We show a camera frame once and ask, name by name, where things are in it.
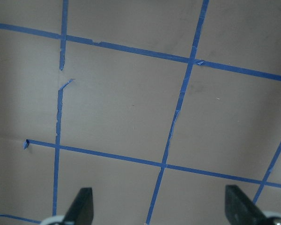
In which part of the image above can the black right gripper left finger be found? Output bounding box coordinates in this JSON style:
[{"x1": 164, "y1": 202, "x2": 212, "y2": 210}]
[{"x1": 41, "y1": 187, "x2": 94, "y2": 225}]

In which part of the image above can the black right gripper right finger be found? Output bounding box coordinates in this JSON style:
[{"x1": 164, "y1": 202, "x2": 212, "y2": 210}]
[{"x1": 225, "y1": 185, "x2": 281, "y2": 225}]

